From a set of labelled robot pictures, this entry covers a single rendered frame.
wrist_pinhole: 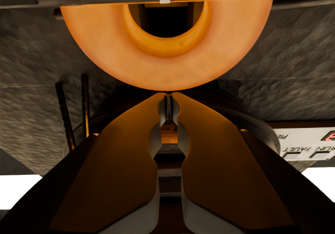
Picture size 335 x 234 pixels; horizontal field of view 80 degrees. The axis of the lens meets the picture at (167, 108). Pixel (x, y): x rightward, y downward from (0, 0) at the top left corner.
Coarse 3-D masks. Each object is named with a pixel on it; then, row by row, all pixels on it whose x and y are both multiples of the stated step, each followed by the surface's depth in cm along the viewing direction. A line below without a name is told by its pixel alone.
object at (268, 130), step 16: (112, 96) 40; (128, 96) 37; (144, 96) 35; (192, 96) 35; (208, 96) 36; (224, 96) 38; (96, 112) 42; (112, 112) 30; (224, 112) 30; (240, 112) 31; (80, 128) 33; (272, 128) 36; (64, 144) 38
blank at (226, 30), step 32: (224, 0) 14; (256, 0) 14; (96, 32) 16; (128, 32) 16; (192, 32) 18; (224, 32) 16; (256, 32) 16; (96, 64) 19; (128, 64) 18; (160, 64) 18; (192, 64) 18; (224, 64) 18
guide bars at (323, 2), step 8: (280, 0) 20; (288, 0) 20; (296, 0) 20; (304, 0) 20; (312, 0) 20; (320, 0) 20; (328, 0) 20; (56, 8) 21; (272, 8) 20; (280, 8) 20; (288, 8) 21; (56, 16) 21
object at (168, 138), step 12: (108, 120) 31; (168, 120) 28; (240, 120) 31; (96, 132) 31; (168, 132) 27; (252, 132) 31; (264, 132) 34; (168, 144) 25; (156, 156) 27; (168, 156) 27; (180, 156) 28
